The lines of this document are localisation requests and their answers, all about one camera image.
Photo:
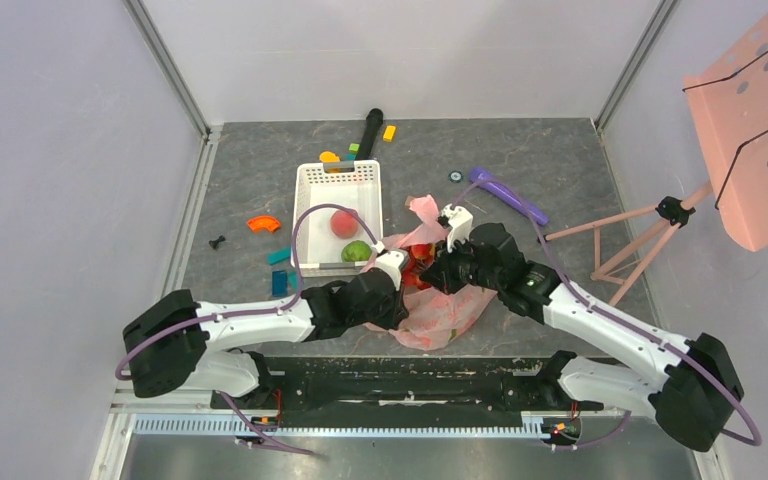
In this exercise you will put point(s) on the blue block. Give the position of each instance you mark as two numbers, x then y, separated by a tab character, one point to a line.
279	283

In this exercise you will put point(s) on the yellow block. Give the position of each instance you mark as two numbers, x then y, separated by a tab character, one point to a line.
389	133

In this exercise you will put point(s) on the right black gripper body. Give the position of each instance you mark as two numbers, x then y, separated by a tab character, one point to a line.
446	269

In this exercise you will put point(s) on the green fake fruit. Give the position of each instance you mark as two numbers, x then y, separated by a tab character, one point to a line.
356	251

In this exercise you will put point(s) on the purple toy bat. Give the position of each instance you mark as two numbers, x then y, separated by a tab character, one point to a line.
488	182

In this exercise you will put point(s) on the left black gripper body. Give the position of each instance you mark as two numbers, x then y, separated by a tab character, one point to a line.
384	316

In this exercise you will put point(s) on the black cylinder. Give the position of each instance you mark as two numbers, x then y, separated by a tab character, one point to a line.
373	123

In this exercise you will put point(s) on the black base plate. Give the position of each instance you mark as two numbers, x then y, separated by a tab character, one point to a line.
407	392

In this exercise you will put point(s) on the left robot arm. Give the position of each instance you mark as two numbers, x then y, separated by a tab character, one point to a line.
180	342

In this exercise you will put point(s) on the white cable duct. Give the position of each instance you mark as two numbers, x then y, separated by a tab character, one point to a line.
229	424

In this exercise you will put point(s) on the pink fake peach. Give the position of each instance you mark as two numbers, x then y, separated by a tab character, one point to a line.
343	224

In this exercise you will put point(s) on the teal long block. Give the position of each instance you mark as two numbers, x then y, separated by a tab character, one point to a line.
279	256

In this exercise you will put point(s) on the white plastic basket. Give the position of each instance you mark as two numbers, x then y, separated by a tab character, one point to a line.
338	206

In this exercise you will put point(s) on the small black piece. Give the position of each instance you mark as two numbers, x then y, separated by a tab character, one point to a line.
215	243

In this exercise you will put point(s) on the small round disc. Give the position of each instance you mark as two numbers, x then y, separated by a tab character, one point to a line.
455	176

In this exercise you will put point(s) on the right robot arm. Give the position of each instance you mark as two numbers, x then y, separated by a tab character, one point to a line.
690	388

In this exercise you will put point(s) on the orange yellow toy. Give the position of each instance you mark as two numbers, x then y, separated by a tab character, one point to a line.
328	158

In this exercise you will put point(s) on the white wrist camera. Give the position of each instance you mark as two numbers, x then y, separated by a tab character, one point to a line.
391	262
457	221

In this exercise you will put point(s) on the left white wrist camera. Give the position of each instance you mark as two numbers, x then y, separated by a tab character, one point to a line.
391	262

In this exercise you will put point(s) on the pink music stand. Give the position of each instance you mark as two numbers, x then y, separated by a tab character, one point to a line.
728	103

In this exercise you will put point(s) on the pink plastic bag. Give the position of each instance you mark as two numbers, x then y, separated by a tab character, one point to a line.
434	318

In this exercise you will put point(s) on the orange curved piece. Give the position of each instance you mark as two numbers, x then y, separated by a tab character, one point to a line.
264	223

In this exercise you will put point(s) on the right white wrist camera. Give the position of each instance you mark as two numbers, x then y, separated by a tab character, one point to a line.
457	221

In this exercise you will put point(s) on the red fake fruit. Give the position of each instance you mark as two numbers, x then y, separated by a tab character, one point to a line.
420	257

